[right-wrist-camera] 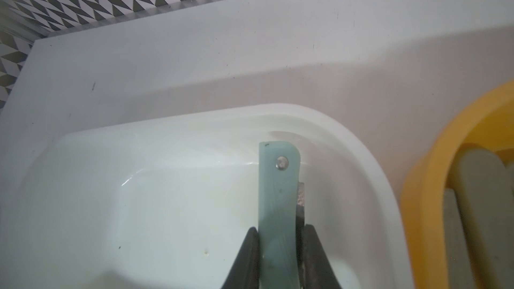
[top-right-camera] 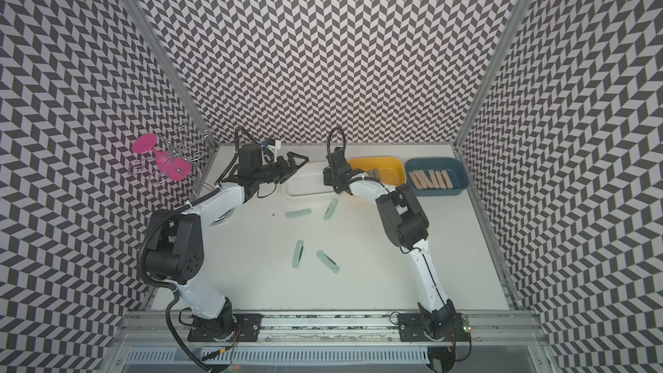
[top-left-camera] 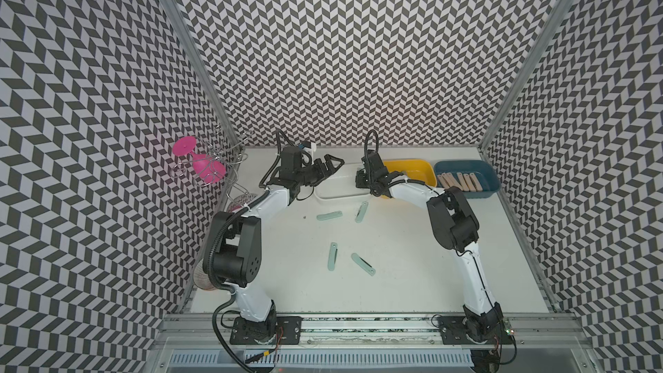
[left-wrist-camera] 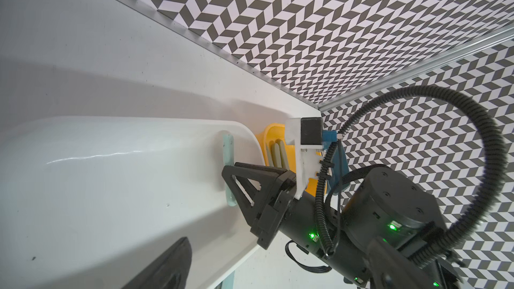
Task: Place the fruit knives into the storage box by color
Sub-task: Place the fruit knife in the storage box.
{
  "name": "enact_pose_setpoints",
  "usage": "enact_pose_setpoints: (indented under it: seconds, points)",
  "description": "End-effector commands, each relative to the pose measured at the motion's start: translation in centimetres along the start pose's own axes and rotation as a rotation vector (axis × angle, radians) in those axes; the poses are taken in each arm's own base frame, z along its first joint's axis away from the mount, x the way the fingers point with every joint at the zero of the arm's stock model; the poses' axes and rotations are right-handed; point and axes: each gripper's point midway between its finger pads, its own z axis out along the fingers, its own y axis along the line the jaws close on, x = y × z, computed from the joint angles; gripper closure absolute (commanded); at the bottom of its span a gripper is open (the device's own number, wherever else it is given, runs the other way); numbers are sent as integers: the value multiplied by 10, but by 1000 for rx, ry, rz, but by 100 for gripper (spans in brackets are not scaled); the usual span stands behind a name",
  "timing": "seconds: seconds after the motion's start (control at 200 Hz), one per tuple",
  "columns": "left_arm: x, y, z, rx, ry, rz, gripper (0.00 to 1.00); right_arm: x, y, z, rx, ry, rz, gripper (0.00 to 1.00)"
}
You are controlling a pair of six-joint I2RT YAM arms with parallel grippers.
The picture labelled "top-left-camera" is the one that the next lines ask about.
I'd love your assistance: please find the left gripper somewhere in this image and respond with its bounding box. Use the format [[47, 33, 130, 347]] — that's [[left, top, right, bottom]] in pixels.
[[296, 152, 345, 185]]

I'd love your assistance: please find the white storage box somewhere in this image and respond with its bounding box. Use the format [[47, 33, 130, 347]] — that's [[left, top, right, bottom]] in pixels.
[[314, 163, 371, 204]]

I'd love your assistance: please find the yellow storage box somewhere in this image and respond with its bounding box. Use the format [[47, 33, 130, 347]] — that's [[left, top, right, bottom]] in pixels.
[[382, 159, 440, 208]]

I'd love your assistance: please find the pink fruit knife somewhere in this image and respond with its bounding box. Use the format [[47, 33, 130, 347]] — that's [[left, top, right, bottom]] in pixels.
[[437, 175, 449, 189], [470, 173, 486, 192], [446, 173, 463, 190], [464, 174, 477, 192], [442, 174, 457, 188], [457, 173, 471, 192]]

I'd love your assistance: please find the dark teal storage box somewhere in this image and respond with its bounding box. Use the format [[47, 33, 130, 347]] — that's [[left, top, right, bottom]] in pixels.
[[433, 160, 501, 199]]

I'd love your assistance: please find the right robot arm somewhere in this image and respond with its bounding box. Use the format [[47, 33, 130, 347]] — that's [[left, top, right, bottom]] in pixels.
[[356, 130, 503, 344]]

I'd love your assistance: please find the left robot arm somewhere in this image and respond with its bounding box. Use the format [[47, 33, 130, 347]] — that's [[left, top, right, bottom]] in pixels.
[[202, 131, 345, 342]]

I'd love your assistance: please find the mint fruit knife upper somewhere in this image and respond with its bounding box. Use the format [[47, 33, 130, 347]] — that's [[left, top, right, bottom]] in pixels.
[[355, 201, 369, 224]]

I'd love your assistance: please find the mint fruit knife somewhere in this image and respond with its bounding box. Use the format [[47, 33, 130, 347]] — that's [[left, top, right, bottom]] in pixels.
[[350, 252, 376, 276], [327, 242, 338, 271], [355, 201, 369, 224], [316, 211, 343, 221]]

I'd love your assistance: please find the mint fruit knife far left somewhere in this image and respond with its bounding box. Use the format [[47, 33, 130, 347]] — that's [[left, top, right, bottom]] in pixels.
[[316, 211, 343, 221]]

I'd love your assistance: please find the mint fruit knife lower left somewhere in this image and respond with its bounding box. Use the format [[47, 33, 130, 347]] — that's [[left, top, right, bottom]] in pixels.
[[327, 242, 338, 271]]

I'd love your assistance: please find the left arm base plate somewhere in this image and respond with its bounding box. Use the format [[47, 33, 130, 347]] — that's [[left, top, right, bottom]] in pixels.
[[230, 316, 303, 345]]

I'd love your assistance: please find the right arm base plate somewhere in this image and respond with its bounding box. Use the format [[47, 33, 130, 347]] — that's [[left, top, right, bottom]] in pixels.
[[431, 314, 514, 345]]

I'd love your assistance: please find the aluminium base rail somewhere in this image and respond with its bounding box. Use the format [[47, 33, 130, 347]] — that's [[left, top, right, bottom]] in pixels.
[[154, 310, 592, 353]]

